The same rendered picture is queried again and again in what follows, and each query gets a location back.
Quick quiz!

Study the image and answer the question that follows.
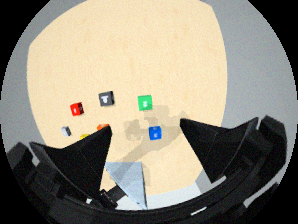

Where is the blue block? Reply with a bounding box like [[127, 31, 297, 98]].
[[149, 127, 162, 140]]

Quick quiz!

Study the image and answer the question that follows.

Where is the orange block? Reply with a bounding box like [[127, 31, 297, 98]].
[[97, 124, 109, 131]]

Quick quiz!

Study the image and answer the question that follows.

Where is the yellow block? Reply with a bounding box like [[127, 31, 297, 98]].
[[80, 133, 89, 140]]

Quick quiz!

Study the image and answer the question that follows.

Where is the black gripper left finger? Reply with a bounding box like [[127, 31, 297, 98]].
[[29, 125, 113, 201]]

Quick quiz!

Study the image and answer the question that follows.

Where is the green block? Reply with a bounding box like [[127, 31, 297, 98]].
[[137, 95, 153, 111]]

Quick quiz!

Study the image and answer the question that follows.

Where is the red block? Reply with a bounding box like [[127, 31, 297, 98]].
[[71, 103, 84, 116]]

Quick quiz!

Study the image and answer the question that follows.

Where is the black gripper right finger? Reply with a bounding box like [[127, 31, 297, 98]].
[[180, 117, 258, 184]]

